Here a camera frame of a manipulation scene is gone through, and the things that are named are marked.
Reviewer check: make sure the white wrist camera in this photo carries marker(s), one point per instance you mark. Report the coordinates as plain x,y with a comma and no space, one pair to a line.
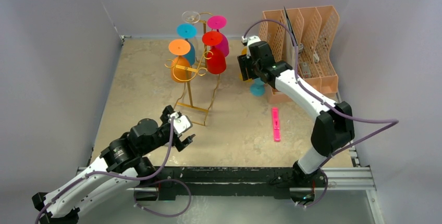
248,40
180,122

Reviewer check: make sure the white folder in organizer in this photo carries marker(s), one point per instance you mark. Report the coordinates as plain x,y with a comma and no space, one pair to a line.
291,43

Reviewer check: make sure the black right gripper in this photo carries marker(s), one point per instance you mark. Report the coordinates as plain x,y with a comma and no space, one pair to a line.
244,68

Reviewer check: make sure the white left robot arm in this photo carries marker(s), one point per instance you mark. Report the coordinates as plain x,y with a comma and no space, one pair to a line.
135,159

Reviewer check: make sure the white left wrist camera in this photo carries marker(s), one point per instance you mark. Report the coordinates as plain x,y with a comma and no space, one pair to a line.
180,122

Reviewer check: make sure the peach plastic file organizer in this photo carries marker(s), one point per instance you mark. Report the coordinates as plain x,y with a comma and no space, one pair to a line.
315,29

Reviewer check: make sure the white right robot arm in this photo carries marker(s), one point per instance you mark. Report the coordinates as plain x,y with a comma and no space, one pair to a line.
333,128

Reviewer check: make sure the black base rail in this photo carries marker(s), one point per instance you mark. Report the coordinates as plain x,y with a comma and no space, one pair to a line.
281,183

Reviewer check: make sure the clear wine glass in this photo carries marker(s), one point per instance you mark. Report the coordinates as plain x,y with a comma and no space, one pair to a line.
191,17

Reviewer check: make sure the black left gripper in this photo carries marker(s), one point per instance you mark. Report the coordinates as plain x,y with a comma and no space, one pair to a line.
180,144

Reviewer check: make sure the light blue wine glass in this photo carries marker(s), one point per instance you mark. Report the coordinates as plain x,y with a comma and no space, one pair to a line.
258,87

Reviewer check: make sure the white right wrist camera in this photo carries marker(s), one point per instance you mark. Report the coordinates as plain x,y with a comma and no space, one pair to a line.
248,40

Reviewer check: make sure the teal rear wine glass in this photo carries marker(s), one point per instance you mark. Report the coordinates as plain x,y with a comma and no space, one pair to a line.
188,32

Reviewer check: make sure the pink highlighter marker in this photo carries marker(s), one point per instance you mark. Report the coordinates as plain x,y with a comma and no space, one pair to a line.
276,124

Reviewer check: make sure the magenta wine glass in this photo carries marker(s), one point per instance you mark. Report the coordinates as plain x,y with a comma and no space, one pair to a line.
218,22

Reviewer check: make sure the orange wine glass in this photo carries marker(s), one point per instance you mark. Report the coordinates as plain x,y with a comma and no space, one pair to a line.
179,48

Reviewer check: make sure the red wine glass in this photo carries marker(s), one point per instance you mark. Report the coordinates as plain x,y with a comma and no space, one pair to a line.
215,58

